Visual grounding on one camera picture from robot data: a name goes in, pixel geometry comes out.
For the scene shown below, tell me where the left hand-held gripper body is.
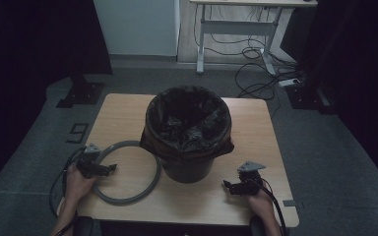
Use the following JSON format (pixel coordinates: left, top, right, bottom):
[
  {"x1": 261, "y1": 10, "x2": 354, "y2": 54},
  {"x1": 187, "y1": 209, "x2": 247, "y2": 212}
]
[{"x1": 76, "y1": 143, "x2": 103, "y2": 180}]

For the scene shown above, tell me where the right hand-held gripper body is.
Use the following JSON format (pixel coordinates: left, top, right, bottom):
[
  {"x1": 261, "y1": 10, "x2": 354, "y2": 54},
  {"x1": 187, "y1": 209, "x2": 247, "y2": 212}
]
[{"x1": 237, "y1": 160, "x2": 267, "y2": 197}]

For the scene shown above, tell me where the grey plastic bin ring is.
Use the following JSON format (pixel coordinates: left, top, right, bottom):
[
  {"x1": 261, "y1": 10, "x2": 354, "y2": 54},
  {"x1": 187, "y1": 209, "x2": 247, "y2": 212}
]
[{"x1": 92, "y1": 140, "x2": 162, "y2": 207}]

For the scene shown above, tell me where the grey plastic trash bin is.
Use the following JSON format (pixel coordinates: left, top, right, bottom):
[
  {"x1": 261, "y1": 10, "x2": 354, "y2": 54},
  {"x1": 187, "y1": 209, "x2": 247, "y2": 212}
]
[{"x1": 159, "y1": 151, "x2": 217, "y2": 184}]

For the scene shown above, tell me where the black plastic trash bag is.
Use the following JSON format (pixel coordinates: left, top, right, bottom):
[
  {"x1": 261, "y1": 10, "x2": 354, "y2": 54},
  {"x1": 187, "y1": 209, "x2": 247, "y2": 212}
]
[{"x1": 139, "y1": 85, "x2": 236, "y2": 162}]

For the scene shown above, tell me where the person's right hand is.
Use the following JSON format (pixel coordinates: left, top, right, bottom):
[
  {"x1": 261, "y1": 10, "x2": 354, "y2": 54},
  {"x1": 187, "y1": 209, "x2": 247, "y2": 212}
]
[{"x1": 247, "y1": 189, "x2": 276, "y2": 221}]

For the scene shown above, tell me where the person's left hand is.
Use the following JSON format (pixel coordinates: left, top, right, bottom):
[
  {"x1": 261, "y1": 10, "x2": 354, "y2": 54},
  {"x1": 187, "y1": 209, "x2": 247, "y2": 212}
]
[{"x1": 64, "y1": 164, "x2": 98, "y2": 207}]

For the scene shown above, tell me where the black stand base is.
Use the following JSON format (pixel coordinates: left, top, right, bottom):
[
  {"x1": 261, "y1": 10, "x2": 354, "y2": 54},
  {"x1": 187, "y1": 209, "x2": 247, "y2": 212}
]
[
  {"x1": 56, "y1": 73, "x2": 106, "y2": 109},
  {"x1": 284, "y1": 83, "x2": 338, "y2": 114}
]

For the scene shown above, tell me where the white power strip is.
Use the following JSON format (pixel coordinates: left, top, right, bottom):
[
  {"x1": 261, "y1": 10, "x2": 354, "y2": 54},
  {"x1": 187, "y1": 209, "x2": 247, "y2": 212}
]
[{"x1": 278, "y1": 78, "x2": 301, "y2": 89}]

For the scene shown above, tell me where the dark curtain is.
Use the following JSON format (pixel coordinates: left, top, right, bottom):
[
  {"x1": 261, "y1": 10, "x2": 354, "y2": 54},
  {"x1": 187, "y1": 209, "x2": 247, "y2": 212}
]
[
  {"x1": 0, "y1": 0, "x2": 113, "y2": 196},
  {"x1": 281, "y1": 0, "x2": 378, "y2": 185}
]

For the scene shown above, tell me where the white cabinet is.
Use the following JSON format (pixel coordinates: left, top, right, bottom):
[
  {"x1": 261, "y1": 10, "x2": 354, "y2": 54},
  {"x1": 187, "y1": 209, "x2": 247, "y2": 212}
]
[{"x1": 93, "y1": 0, "x2": 181, "y2": 58}]

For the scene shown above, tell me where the white metal-legged desk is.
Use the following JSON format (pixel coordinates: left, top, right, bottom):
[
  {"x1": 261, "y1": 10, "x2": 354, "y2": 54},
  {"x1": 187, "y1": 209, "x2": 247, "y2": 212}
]
[{"x1": 189, "y1": 0, "x2": 319, "y2": 76}]

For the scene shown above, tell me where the right hand-held gripper cable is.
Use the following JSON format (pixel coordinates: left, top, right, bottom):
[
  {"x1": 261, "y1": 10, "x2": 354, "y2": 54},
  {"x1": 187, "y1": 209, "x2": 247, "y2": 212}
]
[{"x1": 259, "y1": 177, "x2": 288, "y2": 236}]

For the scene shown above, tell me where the hand-held gripper cable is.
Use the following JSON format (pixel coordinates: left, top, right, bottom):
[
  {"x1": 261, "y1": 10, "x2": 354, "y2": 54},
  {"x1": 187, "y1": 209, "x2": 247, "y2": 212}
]
[
  {"x1": 48, "y1": 146, "x2": 89, "y2": 236},
  {"x1": 259, "y1": 177, "x2": 288, "y2": 236}
]

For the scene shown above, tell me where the left hand-held gripper cable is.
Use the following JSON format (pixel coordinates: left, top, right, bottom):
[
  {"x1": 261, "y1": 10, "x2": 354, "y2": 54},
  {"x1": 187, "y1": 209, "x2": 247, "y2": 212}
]
[{"x1": 48, "y1": 146, "x2": 89, "y2": 236}]

